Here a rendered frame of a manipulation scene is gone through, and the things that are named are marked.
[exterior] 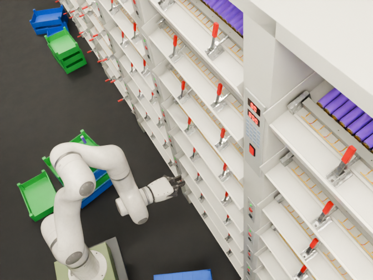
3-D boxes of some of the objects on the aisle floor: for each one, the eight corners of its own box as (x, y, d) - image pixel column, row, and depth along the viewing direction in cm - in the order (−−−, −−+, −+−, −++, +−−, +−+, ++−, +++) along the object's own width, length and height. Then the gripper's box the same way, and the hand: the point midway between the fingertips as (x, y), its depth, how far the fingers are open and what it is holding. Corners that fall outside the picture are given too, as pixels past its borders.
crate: (21, 189, 263) (16, 184, 257) (48, 175, 268) (44, 169, 261) (35, 222, 246) (29, 216, 240) (63, 205, 251) (58, 200, 245)
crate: (81, 209, 248) (77, 203, 241) (66, 190, 258) (61, 184, 252) (117, 180, 258) (114, 174, 252) (101, 163, 268) (97, 157, 262)
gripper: (156, 203, 167) (191, 187, 174) (140, 177, 177) (175, 163, 183) (156, 212, 173) (191, 196, 179) (141, 186, 182) (175, 172, 189)
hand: (179, 181), depth 181 cm, fingers open, 3 cm apart
